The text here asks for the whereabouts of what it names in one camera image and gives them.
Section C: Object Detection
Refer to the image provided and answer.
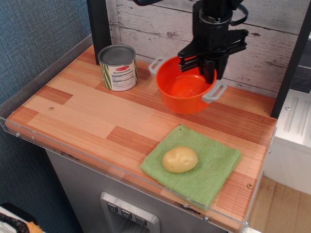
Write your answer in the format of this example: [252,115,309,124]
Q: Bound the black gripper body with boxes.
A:
[178,9,248,72]

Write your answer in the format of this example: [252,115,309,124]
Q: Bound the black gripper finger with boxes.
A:
[215,57,228,80]
[199,60,215,84]

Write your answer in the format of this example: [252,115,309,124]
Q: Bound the orange toy pot grey handles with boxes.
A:
[148,56,227,114]

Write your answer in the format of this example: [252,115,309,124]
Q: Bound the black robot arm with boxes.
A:
[178,0,248,84]

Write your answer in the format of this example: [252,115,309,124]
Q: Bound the green microfibre towel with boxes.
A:
[140,125,242,209]

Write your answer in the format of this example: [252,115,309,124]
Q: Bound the toy tin can white label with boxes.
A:
[98,45,138,91]

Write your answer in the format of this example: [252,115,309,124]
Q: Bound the yellow toy potato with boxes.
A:
[162,147,198,173]

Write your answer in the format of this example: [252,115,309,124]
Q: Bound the white toy sink unit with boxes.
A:
[263,89,311,194]

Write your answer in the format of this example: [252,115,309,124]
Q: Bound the silver dispenser panel with buttons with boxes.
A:
[100,192,160,233]

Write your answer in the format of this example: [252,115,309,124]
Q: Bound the clear acrylic table guard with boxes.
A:
[0,37,276,233]

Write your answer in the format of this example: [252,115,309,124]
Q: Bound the grey toy fridge cabinet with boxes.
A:
[47,150,226,233]

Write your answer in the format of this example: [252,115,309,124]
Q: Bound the orange plush object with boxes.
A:
[26,222,43,233]

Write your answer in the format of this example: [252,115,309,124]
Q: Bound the black right frame post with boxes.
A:
[270,2,311,119]

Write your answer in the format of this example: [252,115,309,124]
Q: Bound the black frame post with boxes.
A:
[270,2,311,119]
[86,0,112,65]

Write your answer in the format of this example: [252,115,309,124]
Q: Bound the black left frame post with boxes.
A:
[86,0,112,65]

